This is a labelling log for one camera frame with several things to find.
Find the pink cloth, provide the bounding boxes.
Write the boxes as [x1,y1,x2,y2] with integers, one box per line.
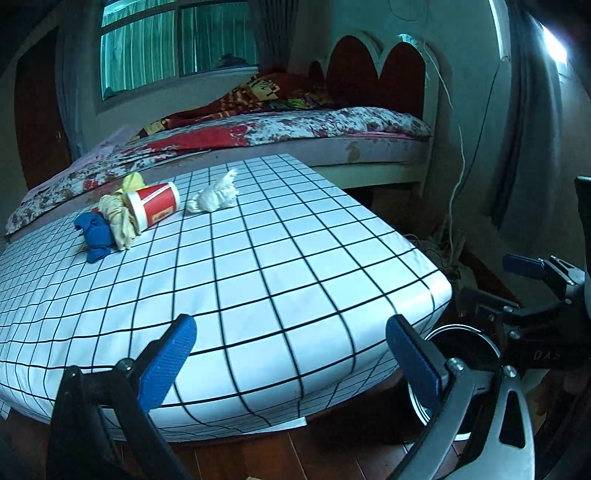
[88,127,139,158]

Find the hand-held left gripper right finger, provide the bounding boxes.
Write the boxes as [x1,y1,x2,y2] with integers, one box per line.
[385,315,539,480]

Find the bed with heart-shaped headboard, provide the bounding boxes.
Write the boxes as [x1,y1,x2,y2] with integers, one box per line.
[4,31,439,241]

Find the yellow cloth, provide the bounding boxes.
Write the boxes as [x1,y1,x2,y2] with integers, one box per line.
[115,172,146,195]

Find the red paper cup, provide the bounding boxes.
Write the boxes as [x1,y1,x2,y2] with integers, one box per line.
[126,181,181,232]

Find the bright window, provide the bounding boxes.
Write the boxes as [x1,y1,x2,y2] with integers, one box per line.
[540,9,574,75]

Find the white checkered tablecloth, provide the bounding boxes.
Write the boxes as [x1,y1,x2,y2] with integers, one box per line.
[0,154,453,444]

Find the brown wooden door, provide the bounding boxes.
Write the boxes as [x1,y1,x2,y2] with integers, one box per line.
[14,28,72,190]

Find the black round trash bin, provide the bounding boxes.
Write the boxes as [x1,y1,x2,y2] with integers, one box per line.
[406,323,505,445]

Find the blue glove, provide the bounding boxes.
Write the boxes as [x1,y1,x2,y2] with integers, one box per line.
[74,213,115,264]

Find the red printed blanket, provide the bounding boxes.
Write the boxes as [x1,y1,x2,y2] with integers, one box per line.
[139,65,342,139]

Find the blue-grey curtain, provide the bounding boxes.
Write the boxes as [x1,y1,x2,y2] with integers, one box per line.
[489,0,571,232]

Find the white cable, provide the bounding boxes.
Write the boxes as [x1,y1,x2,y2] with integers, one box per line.
[422,44,465,241]

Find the grey curtain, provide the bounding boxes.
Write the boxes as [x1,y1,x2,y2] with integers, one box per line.
[58,0,105,158]
[247,0,296,77]

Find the window with green curtain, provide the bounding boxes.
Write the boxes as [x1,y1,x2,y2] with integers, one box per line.
[99,0,259,100]

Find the floral bed sheet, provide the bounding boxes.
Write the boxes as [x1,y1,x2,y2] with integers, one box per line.
[7,107,432,234]

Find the white tissue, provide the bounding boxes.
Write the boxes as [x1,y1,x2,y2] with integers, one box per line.
[186,169,239,213]

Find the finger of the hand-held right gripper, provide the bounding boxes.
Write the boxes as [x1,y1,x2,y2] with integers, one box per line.
[455,287,522,332]
[502,254,586,302]

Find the person's right hand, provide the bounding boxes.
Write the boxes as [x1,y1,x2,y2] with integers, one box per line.
[538,368,589,404]

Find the beige glove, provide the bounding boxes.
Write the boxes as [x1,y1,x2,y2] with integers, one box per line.
[99,193,141,251]

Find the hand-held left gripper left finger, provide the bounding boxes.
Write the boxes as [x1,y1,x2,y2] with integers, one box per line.
[46,314,199,480]

